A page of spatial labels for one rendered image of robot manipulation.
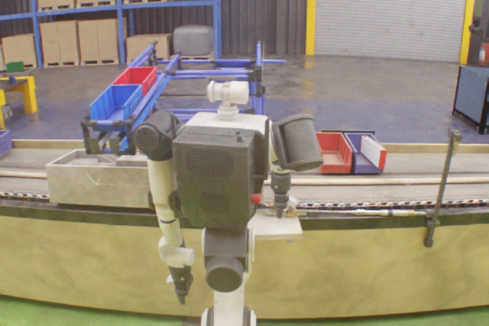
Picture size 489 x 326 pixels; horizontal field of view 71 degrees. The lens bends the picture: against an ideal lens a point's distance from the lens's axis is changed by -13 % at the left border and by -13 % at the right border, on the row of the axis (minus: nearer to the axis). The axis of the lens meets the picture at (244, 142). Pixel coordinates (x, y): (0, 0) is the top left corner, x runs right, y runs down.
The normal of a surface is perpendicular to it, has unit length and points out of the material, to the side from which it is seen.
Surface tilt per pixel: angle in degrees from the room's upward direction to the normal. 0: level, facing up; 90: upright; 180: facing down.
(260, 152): 90
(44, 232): 90
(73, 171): 80
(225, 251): 45
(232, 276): 90
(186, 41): 90
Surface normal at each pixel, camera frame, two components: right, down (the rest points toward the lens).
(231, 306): -0.04, -0.03
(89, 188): -0.03, 0.20
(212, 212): -0.18, 0.59
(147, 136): -0.18, 0.36
